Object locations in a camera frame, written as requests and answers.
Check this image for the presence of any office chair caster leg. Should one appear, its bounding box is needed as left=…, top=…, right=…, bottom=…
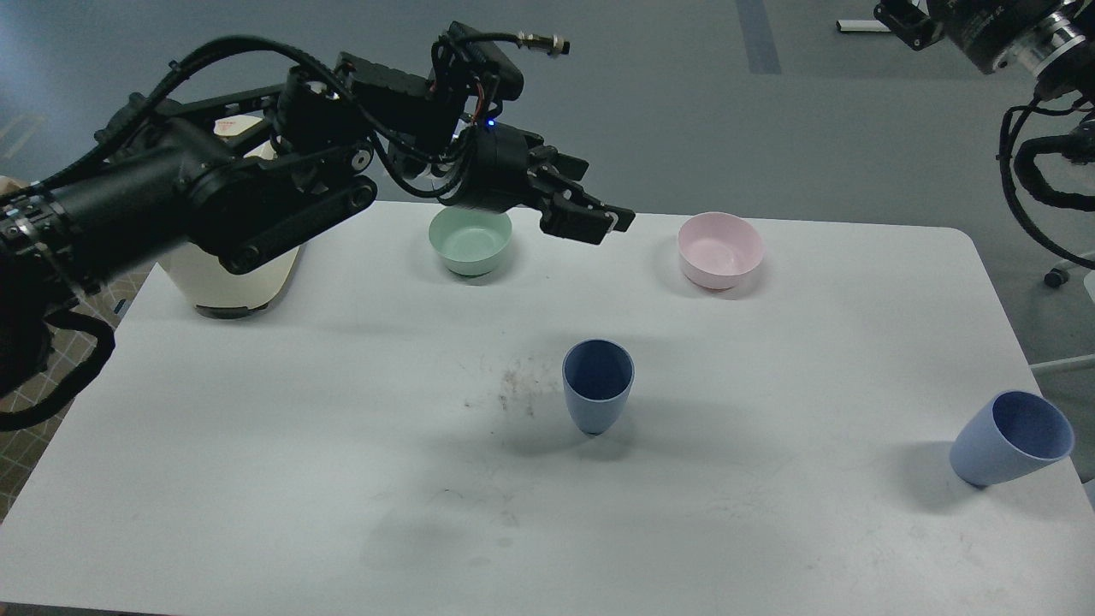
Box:
left=1044, top=251, right=1094, bottom=289

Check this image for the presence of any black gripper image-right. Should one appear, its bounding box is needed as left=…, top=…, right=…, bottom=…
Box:
left=873, top=1, right=1062, bottom=74

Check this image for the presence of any black robot arm image-left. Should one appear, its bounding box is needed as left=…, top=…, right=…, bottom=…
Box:
left=1, top=22, right=635, bottom=432

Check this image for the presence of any white desk leg base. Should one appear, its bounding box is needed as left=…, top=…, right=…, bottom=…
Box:
left=835, top=19, right=892, bottom=34

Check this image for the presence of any cream white toaster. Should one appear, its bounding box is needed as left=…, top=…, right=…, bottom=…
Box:
left=158, top=115, right=302, bottom=319

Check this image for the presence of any pink bowl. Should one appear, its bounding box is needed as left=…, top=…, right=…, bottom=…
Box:
left=676, top=211, right=767, bottom=291

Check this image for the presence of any mint green bowl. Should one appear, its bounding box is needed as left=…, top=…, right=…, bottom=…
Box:
left=428, top=207, right=512, bottom=277

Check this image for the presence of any beige checkered cloth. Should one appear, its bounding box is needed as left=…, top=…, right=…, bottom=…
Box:
left=1, top=261, right=151, bottom=518

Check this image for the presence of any light blue cup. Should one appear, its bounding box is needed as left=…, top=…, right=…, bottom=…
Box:
left=948, top=390, right=1076, bottom=488

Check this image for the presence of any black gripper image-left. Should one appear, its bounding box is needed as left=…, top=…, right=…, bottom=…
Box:
left=441, top=124, right=636, bottom=246

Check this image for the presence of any dark blue cup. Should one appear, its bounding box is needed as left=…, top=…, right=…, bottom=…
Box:
left=560, top=339, right=635, bottom=435

